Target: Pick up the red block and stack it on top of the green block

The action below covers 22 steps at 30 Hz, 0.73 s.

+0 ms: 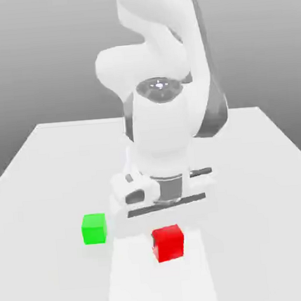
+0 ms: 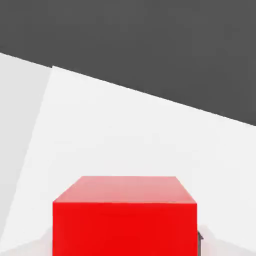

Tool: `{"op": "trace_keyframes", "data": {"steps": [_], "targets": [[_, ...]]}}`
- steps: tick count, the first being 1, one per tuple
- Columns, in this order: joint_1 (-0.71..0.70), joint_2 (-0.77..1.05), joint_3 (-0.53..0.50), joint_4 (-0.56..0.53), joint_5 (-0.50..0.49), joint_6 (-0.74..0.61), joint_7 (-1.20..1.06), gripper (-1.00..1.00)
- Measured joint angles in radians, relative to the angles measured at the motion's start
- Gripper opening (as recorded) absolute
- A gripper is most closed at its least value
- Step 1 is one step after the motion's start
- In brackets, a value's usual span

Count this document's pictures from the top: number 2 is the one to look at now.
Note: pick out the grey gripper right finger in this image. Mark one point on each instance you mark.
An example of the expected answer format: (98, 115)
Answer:
(212, 245)

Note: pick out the small red cube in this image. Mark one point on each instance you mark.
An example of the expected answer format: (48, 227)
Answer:
(124, 226)

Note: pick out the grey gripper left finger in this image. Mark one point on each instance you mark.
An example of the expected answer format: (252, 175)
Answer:
(38, 247)

